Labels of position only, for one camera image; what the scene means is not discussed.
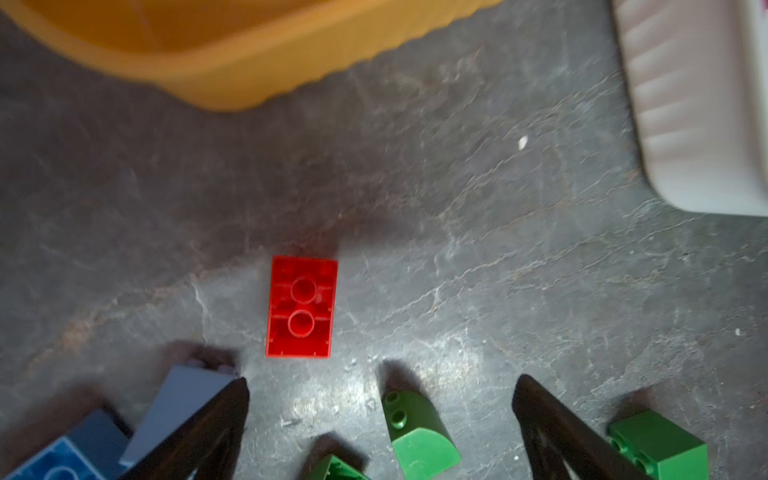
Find red lego brick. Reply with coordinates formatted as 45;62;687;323
265;256;339;359

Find blue lego brick long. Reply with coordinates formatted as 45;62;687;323
5;409;128;480

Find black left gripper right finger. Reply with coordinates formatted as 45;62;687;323
512;374;648;480

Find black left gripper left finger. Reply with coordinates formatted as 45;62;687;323
122;378;250;479

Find white plastic bin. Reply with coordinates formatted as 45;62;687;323
612;0;767;217

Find yellow plastic bin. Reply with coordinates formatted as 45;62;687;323
1;1;484;112

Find blue lego brick upright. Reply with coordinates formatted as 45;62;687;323
119;360;237;468

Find green curved lego brick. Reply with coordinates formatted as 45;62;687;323
382;390;462;480

